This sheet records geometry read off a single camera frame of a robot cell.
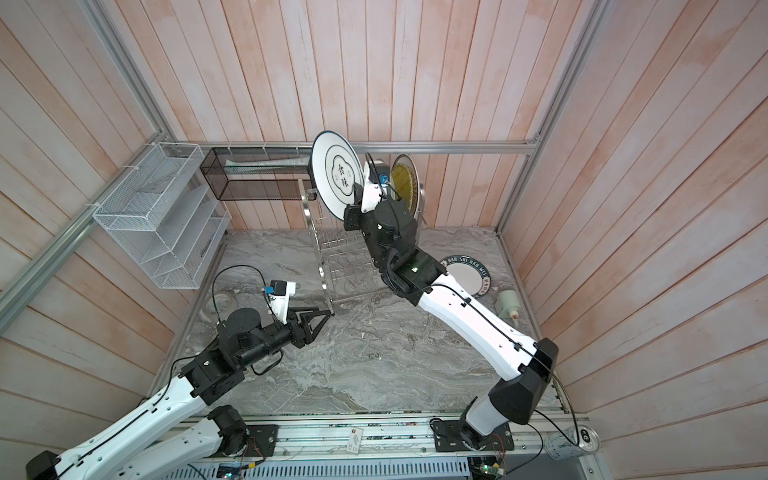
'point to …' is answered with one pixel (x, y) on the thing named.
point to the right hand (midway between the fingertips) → (354, 186)
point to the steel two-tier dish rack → (343, 264)
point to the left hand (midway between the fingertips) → (325, 318)
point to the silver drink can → (572, 442)
